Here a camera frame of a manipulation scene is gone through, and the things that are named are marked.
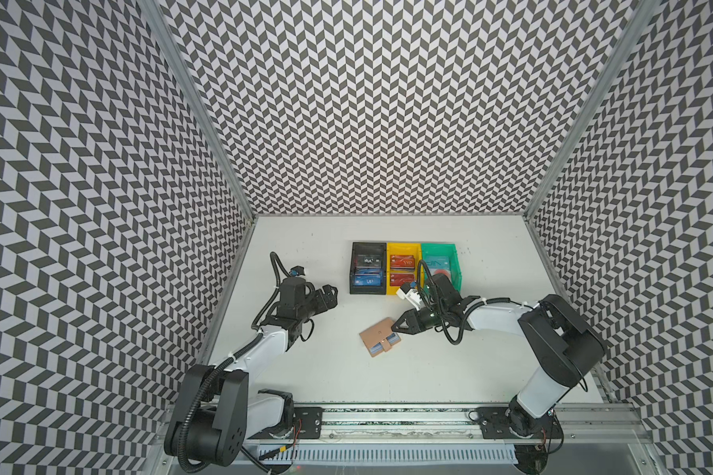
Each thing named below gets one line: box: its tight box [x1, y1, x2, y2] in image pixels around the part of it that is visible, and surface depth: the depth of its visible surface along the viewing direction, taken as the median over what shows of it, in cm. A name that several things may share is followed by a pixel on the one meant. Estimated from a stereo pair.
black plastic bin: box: [349, 241, 387, 295], surface depth 98 cm
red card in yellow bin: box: [390, 254, 415, 270], surface depth 104 cm
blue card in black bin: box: [353, 268, 384, 286], surface depth 101 cm
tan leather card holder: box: [358, 316, 402, 358], surface depth 86 cm
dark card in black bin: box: [354, 254, 383, 269], surface depth 104 cm
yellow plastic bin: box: [386, 242, 424, 295], surface depth 101 cm
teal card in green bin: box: [425, 255, 450, 270], surface depth 104 cm
